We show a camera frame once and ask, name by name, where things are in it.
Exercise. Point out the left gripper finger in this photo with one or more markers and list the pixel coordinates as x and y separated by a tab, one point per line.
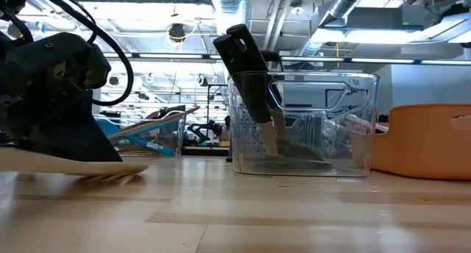
81	135

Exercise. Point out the wooden slotted spatula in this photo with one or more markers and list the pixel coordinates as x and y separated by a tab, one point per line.
110	168
147	126

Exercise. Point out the square black turner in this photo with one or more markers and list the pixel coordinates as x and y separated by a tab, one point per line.
241	29

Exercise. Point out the clear plastic bin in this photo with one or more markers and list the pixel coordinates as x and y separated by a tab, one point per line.
176	142
349	98

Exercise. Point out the black background robot arm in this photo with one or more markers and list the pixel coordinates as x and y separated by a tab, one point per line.
200	129

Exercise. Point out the ceiling light strip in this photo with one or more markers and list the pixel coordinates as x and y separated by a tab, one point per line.
165	55
368	60

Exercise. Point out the black ceiling device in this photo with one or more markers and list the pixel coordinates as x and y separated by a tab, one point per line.
177	32

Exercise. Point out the person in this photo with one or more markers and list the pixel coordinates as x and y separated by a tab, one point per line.
226	131

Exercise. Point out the orange plastic bin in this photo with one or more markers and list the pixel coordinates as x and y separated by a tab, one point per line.
423	146

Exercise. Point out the black aluminium table frame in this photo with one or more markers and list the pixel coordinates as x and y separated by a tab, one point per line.
206	151

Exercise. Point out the silver ventilation duct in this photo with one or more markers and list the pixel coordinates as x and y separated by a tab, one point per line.
346	3

